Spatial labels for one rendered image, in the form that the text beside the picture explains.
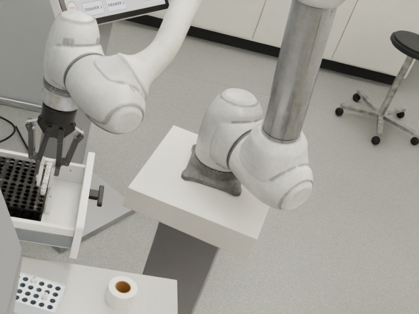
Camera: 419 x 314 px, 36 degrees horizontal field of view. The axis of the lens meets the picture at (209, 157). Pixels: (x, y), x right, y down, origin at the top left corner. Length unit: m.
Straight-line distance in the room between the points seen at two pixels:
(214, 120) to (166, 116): 1.94
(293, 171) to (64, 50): 0.66
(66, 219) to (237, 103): 0.55
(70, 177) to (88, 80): 0.54
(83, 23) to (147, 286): 0.68
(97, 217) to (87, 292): 1.30
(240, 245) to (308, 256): 1.37
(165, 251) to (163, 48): 0.91
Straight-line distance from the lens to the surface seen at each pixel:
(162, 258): 2.06
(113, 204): 2.94
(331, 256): 3.18
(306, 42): 1.46
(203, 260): 2.01
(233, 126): 1.74
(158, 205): 1.77
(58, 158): 1.51
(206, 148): 1.81
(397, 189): 3.92
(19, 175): 1.64
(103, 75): 1.23
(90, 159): 1.68
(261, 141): 1.62
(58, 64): 1.31
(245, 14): 4.58
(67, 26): 1.31
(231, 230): 1.75
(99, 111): 1.20
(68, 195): 1.70
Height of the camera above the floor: 1.94
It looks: 34 degrees down
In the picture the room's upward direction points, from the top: 20 degrees clockwise
